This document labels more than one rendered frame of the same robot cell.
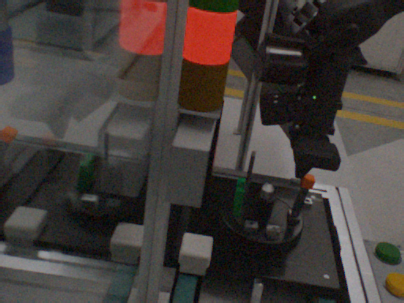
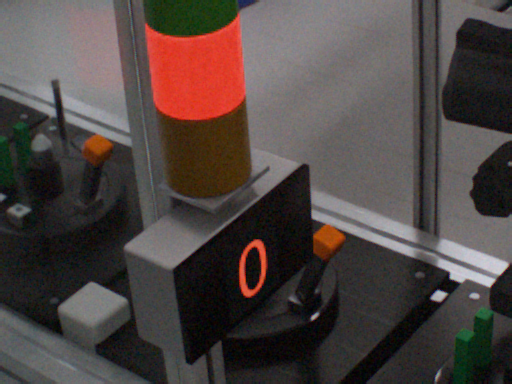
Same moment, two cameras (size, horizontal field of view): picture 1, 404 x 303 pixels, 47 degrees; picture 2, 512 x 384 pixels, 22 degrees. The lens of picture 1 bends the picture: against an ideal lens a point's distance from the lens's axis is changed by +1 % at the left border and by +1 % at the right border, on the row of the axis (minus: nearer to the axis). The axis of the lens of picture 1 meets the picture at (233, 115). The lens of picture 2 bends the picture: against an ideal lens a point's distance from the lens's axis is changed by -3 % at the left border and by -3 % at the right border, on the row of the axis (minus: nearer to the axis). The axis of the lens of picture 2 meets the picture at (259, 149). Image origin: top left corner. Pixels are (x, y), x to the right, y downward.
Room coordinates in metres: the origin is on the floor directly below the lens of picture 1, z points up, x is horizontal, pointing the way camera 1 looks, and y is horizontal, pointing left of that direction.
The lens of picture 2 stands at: (-0.01, -0.39, 1.68)
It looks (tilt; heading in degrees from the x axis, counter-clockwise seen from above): 33 degrees down; 41
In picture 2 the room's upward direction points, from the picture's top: 4 degrees counter-clockwise
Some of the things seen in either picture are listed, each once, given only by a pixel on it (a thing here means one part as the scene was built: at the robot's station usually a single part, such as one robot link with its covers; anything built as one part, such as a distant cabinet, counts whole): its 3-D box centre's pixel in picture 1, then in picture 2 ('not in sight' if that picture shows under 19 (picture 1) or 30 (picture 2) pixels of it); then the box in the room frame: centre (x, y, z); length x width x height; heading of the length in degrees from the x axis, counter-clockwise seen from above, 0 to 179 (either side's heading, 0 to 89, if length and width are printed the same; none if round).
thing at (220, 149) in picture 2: (201, 79); (203, 135); (0.44, 0.04, 1.28); 0.05 x 0.05 x 0.05
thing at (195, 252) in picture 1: (195, 254); not in sight; (0.53, 0.02, 0.97); 0.05 x 0.05 x 0.04; 1
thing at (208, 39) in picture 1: (207, 31); (195, 57); (0.44, 0.04, 1.33); 0.05 x 0.05 x 0.05
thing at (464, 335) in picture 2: (238, 201); (464, 359); (0.61, -0.03, 1.01); 0.01 x 0.01 x 0.05; 1
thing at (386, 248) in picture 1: (387, 254); not in sight; (0.62, -0.29, 0.96); 0.04 x 0.04 x 0.02
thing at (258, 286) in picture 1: (256, 291); not in sight; (0.50, -0.08, 0.95); 0.01 x 0.01 x 0.04; 1
